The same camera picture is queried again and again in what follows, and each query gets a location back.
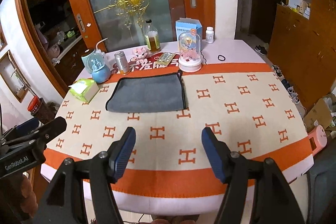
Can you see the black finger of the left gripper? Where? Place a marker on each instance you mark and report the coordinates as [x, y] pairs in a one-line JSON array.
[[50, 129], [21, 130]]

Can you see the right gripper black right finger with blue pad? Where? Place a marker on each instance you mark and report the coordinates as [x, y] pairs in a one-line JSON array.
[[273, 200]]

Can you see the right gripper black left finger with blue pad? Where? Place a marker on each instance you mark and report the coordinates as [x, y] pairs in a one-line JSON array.
[[63, 201]]

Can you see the purple and grey towel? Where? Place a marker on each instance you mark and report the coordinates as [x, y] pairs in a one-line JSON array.
[[153, 94]]

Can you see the person's left hand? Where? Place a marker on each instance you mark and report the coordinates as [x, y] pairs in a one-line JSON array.
[[27, 197]]

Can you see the red bucket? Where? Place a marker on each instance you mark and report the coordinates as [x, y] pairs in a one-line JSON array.
[[34, 105]]

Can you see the green tissue pack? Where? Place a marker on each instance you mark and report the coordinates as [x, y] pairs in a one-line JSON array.
[[84, 89]]

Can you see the blue castle snow globe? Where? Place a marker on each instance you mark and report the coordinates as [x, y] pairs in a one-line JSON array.
[[100, 71]]

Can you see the pink plastic device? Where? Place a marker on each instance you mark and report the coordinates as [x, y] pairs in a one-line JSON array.
[[318, 139]]

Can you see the orange beige H-pattern blanket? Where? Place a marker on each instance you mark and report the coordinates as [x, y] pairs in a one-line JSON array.
[[244, 104]]

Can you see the cardboard box on floor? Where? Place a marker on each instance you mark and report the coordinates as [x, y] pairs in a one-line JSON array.
[[322, 113]]

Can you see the silver drink can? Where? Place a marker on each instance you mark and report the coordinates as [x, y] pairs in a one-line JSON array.
[[122, 62]]

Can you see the red mat with white letters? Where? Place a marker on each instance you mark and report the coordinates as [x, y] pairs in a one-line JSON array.
[[147, 64]]

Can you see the pink block toy animal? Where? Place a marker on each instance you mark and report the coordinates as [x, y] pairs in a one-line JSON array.
[[140, 53]]

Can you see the black sneaker on floor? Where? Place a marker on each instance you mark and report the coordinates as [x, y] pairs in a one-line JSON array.
[[261, 50]]

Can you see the pill blister pack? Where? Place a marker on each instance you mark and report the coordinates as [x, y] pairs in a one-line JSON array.
[[165, 58]]

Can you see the glass dome with pink base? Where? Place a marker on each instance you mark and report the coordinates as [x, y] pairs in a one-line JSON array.
[[190, 60]]

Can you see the glass bottle with yellow drink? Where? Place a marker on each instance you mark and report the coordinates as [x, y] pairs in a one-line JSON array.
[[151, 37]]

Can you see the wooden cabinet right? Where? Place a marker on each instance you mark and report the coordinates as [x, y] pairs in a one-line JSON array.
[[303, 46]]

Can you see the white pill bottle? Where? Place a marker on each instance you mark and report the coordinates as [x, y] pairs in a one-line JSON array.
[[210, 35]]

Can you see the light blue carton box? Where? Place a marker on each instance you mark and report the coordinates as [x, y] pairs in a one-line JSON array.
[[189, 27]]

